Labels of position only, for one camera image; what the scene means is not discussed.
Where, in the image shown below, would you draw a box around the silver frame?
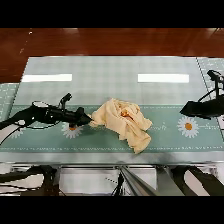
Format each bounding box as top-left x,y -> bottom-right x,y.
0,151 -> 224,197

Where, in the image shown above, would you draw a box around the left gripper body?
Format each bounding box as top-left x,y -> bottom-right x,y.
61,106 -> 94,129

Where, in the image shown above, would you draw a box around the pale yellow garment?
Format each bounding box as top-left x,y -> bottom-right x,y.
88,97 -> 154,155

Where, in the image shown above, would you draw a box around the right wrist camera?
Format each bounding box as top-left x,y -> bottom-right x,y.
199,69 -> 224,103

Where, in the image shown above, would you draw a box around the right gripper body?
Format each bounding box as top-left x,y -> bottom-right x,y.
179,99 -> 218,121

